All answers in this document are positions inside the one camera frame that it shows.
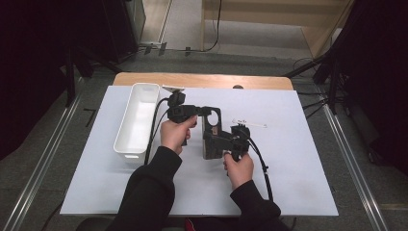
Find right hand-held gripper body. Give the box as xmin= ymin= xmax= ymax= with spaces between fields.
xmin=229 ymin=118 xmax=268 ymax=162

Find black tripod stand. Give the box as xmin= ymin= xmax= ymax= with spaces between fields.
xmin=283 ymin=52 xmax=345 ymax=116

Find person's right hand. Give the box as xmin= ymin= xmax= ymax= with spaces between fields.
xmin=223 ymin=152 xmax=255 ymax=191

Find metal floor rail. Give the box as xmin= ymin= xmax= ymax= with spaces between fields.
xmin=321 ymin=103 xmax=391 ymax=231
xmin=0 ymin=94 xmax=83 ymax=231

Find dark cabinet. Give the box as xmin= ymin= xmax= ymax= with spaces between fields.
xmin=102 ymin=0 xmax=147 ymax=64

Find light wooden shelf unit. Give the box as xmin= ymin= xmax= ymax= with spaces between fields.
xmin=200 ymin=0 xmax=356 ymax=60

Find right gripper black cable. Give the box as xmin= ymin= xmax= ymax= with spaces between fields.
xmin=247 ymin=137 xmax=274 ymax=203

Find black metal stand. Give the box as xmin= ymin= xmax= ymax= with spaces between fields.
xmin=64 ymin=44 xmax=123 ymax=109

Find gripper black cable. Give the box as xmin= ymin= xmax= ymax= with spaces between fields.
xmin=247 ymin=137 xmax=274 ymax=203
xmin=143 ymin=96 xmax=170 ymax=167

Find black floor cables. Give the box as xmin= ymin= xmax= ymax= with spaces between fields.
xmin=293 ymin=57 xmax=333 ymax=120

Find white rectangular storage box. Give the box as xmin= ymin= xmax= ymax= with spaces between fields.
xmin=113 ymin=82 xmax=161 ymax=162

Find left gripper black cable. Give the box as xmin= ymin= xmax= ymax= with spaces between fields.
xmin=143 ymin=96 xmax=170 ymax=167

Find white board table cover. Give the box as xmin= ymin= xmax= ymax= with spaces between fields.
xmin=60 ymin=85 xmax=340 ymax=217

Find patterned phone case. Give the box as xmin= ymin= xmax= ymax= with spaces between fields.
xmin=201 ymin=106 xmax=233 ymax=161

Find black hanging cable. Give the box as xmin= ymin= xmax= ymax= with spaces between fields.
xmin=204 ymin=0 xmax=223 ymax=53

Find person's left hand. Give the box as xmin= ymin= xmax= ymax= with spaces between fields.
xmin=159 ymin=115 xmax=198 ymax=156

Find person's dark clothed lap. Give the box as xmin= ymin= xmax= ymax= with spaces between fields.
xmin=166 ymin=215 xmax=235 ymax=231

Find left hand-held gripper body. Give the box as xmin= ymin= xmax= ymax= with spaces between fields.
xmin=162 ymin=85 xmax=200 ymax=125

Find black curtain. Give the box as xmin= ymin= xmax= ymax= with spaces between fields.
xmin=320 ymin=0 xmax=408 ymax=177
xmin=0 ymin=0 xmax=114 ymax=162

